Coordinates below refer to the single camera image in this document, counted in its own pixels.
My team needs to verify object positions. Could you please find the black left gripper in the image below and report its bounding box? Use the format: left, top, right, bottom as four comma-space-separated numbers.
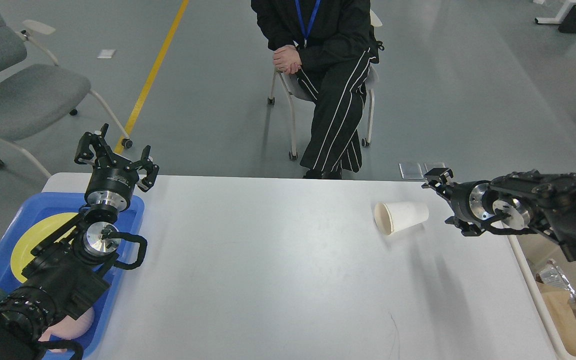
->
74, 123, 160, 212

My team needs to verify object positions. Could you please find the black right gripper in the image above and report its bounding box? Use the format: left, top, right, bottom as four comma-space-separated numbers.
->
422, 167, 494, 237

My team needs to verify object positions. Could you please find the white paper cup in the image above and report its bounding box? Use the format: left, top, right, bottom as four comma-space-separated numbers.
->
373, 201, 430, 236

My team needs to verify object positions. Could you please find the yellow plastic plate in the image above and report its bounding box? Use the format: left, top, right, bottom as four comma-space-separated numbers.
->
10, 212, 77, 283

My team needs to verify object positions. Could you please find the foil wrapper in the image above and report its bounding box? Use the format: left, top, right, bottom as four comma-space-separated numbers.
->
535, 259, 576, 319

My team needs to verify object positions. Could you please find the brown paper bag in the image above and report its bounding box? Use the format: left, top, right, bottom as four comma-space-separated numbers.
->
535, 282, 576, 356

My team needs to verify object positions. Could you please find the pink plastic mug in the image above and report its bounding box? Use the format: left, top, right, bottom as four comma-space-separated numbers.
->
38, 307, 95, 342

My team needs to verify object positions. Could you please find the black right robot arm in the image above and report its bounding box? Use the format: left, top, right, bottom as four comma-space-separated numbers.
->
423, 167, 576, 262

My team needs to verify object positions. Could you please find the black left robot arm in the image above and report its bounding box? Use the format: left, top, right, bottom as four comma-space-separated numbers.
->
0, 124, 159, 360

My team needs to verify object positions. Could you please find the grey office chair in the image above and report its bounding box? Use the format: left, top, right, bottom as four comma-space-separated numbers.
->
0, 14, 117, 177

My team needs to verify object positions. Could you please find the beige plastic bin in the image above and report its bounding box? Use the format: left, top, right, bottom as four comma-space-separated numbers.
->
507, 235, 576, 360

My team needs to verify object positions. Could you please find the blue plastic tray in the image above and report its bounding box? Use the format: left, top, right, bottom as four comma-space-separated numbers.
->
0, 192, 145, 360

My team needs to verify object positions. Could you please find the white chair under person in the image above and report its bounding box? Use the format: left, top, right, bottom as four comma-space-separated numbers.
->
267, 10, 384, 162

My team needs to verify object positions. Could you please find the person in black tracksuit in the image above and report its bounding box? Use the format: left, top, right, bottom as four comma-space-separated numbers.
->
251, 0, 385, 181

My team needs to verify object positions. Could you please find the white desk base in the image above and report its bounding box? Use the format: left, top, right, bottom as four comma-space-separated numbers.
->
535, 0, 576, 35

